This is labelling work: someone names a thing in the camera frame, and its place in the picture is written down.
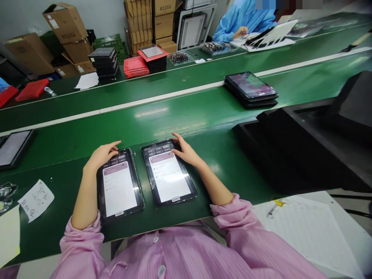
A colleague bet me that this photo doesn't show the handwritten white paper note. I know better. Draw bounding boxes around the handwritten white paper note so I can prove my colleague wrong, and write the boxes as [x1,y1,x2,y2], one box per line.
[17,179,55,224]

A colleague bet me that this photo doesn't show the black tablet with grey screen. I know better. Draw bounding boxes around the black tablet with grey screen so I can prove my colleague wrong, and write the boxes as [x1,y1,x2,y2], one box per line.
[0,129,37,171]

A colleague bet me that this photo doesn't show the person's body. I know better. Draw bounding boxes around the person's body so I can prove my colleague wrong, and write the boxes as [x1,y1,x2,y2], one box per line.
[48,219,323,279]

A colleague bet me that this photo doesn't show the plain white sheet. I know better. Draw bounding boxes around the plain white sheet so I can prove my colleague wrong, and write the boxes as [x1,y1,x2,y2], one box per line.
[0,203,21,267]

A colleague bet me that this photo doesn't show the clear plastic film scraps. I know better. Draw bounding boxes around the clear plastic film scraps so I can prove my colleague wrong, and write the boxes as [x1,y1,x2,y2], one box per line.
[0,182,19,215]

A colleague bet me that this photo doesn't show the green plastic crate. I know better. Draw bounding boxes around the green plastic crate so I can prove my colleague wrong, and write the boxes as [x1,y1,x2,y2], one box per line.
[93,33,126,56]

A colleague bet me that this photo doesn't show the clear tray of small parts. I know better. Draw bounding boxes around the clear tray of small parts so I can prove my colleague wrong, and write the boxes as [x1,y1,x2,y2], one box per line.
[200,41,234,55]

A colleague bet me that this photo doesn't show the red and blue packet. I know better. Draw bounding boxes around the red and blue packet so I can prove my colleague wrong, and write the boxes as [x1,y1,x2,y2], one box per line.
[0,76,19,109]

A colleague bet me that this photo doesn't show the large cardboard box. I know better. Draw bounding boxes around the large cardboard box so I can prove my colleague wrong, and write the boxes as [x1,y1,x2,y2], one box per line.
[2,32,56,78]

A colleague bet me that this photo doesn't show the black tablet with lit screen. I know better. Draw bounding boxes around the black tablet with lit screen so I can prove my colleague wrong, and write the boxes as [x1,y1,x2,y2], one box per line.
[95,148,146,224]
[141,138,198,208]

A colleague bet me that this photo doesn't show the stack of black flat boxes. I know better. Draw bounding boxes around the stack of black flat boxes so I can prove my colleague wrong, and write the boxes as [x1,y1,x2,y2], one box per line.
[88,47,120,82]

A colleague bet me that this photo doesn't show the tilted cardboard box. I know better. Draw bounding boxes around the tilted cardboard box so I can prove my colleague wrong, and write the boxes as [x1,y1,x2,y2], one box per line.
[42,2,88,45]

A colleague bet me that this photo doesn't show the large white printed paper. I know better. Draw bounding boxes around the large white printed paper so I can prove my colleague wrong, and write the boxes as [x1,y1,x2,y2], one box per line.
[252,190,372,279]

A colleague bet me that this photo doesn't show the stack of black foam trays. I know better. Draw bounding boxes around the stack of black foam trays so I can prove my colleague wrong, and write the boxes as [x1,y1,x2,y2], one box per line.
[232,71,372,196]

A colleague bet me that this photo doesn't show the person's left hand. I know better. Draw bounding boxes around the person's left hand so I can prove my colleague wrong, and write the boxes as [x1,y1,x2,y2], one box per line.
[83,140,122,172]

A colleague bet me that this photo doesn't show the stack of red packets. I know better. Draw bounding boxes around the stack of red packets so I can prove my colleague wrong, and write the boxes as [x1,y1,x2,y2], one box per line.
[123,56,150,79]

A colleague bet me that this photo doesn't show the stack of tall cardboard cartons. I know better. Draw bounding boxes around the stack of tall cardboard cartons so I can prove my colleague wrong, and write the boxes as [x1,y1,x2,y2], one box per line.
[123,0,178,56]

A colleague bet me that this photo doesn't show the brush with wooden handle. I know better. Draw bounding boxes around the brush with wooden handle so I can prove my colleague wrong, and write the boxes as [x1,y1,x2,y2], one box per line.
[341,31,372,54]

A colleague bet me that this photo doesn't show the person's right hand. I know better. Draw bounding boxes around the person's right hand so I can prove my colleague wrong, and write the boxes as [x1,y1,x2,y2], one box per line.
[170,132,205,172]

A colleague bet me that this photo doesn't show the white slotted tablet rack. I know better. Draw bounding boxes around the white slotted tablet rack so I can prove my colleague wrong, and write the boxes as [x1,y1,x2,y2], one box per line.
[230,19,299,53]

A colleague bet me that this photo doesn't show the red tray with grey panel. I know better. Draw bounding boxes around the red tray with grey panel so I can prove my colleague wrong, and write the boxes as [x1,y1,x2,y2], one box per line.
[137,45,170,73]

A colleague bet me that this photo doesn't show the pile of small black parts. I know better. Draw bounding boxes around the pile of small black parts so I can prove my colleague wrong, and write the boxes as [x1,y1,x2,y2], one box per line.
[167,51,190,67]

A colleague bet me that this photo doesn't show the pile of open cardboard boxes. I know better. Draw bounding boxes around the pile of open cardboard boxes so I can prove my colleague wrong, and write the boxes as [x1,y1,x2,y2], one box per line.
[54,40,97,78]

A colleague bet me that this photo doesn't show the white pen with yellow tag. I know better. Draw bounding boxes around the white pen with yellow tag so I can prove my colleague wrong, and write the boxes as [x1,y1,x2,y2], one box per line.
[266,200,286,219]

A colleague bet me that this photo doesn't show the stack of black tablets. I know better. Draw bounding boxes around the stack of black tablets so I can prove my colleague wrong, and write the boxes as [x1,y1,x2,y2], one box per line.
[223,71,279,110]

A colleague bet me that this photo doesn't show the grey metal cabinet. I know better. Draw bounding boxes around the grey metal cabinet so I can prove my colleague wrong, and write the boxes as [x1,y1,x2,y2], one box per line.
[176,0,218,52]

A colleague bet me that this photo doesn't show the green conveyor belt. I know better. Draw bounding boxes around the green conveyor belt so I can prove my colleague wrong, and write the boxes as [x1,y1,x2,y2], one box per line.
[0,20,372,146]

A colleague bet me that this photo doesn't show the pile of red sleeves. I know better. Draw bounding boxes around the pile of red sleeves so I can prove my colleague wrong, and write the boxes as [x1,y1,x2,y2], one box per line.
[15,78,50,102]

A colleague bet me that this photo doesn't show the white paper sheet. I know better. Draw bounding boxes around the white paper sheet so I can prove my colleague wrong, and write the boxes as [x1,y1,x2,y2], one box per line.
[74,72,100,91]

